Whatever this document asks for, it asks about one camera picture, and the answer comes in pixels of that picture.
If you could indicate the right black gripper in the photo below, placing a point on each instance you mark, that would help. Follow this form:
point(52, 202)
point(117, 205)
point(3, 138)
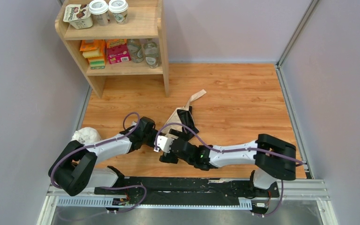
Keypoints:
point(177, 144)

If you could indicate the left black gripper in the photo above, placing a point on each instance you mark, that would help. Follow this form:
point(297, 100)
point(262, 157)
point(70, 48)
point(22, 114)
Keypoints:
point(150, 136)

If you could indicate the beige folding umbrella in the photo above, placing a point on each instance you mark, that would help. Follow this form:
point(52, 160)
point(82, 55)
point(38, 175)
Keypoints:
point(184, 116)

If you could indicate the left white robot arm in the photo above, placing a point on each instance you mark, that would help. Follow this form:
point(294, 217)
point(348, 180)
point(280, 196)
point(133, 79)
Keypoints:
point(74, 170)

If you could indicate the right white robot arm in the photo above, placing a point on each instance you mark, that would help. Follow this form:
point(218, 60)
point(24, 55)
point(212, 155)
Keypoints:
point(275, 159)

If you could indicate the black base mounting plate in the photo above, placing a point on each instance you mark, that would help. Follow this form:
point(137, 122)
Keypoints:
point(188, 191)

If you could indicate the white crumpled plastic bag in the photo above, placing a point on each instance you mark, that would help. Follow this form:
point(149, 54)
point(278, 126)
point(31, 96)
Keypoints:
point(86, 135)

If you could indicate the right clear glass bottle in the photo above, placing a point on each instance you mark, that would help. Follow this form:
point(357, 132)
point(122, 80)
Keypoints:
point(151, 53)

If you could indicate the clear glass bottle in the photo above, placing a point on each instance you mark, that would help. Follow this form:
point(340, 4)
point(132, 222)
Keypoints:
point(151, 53)
point(135, 50)

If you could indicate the left clear glass bottle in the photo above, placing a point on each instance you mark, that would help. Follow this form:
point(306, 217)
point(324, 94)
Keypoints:
point(135, 50)

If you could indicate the pink orange snack box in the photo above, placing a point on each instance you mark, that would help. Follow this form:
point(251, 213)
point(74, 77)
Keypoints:
point(117, 51)

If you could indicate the orange sponge pack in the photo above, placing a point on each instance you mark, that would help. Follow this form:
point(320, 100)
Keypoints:
point(94, 51)

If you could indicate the wooden shelf unit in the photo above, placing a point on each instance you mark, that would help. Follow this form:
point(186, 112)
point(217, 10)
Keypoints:
point(146, 19)

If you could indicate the right white lidded cup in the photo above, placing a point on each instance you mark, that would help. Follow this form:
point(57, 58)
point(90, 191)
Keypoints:
point(119, 10)

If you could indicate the white lidded cup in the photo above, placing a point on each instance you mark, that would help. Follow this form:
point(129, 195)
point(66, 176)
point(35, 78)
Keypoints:
point(99, 10)
point(119, 10)

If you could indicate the left white lidded cup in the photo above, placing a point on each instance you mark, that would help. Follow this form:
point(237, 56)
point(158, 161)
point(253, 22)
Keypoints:
point(99, 10)

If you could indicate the Chobani yogurt tub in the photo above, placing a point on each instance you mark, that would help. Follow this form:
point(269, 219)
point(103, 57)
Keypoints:
point(78, 16)

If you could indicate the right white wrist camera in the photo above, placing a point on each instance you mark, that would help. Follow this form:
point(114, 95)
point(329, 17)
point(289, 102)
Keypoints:
point(163, 144)

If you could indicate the aluminium frame rail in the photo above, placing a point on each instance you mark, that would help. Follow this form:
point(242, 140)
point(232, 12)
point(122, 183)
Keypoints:
point(301, 202)

